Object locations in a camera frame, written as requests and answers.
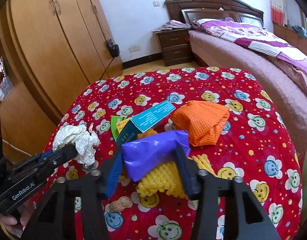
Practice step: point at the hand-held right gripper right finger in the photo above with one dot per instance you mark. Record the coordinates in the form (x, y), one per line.
(187, 182)

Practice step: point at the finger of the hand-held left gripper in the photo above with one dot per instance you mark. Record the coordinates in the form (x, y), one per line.
(66, 154)
(47, 155)

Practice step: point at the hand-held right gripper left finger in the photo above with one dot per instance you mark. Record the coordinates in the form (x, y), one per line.
(113, 175)

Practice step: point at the white paper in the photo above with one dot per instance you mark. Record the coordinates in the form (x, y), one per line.
(76, 137)

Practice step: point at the purple plastic bag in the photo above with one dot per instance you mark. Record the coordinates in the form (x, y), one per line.
(151, 152)

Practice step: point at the person's left hand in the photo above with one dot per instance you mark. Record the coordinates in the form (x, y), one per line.
(9, 223)

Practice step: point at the yellow plastic strips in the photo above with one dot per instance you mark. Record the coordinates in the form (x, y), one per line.
(203, 162)

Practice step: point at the yellow foam net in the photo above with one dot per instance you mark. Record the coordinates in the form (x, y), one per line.
(161, 177)

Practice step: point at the walnuts beside blocks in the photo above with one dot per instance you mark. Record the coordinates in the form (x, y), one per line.
(121, 203)

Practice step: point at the green cardboard box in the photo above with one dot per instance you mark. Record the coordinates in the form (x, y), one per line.
(116, 126)

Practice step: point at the orange foam net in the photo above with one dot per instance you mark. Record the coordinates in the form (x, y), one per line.
(198, 122)

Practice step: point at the teal cardboard box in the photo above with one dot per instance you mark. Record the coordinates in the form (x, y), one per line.
(148, 118)

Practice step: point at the red floral blanket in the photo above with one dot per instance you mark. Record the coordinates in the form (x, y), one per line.
(243, 142)

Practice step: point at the wooden wardrobe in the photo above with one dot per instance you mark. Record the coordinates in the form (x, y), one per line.
(56, 42)

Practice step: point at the black hanging bag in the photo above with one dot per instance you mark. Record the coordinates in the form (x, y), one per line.
(113, 48)

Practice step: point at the dark wooden nightstand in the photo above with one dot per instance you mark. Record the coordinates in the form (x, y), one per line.
(174, 47)

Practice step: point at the bed with pink cover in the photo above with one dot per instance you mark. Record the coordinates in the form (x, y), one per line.
(243, 55)

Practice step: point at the pink patterned cloth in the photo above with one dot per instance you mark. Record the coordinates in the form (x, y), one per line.
(171, 25)

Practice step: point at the purple patterned quilt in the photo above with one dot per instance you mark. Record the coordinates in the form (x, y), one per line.
(243, 33)

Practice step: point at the wooden window cabinet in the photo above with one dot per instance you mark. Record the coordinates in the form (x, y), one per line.
(283, 32)

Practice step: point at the dark wooden headboard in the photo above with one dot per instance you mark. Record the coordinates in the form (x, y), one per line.
(213, 3)

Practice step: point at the pile of blue clothes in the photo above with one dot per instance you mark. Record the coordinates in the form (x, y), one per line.
(301, 31)

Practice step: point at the white and red curtain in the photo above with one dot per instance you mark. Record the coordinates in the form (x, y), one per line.
(278, 5)

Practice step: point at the wall outlet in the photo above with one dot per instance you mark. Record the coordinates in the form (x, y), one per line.
(134, 48)

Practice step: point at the wall switch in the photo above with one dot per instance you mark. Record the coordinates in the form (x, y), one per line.
(156, 3)

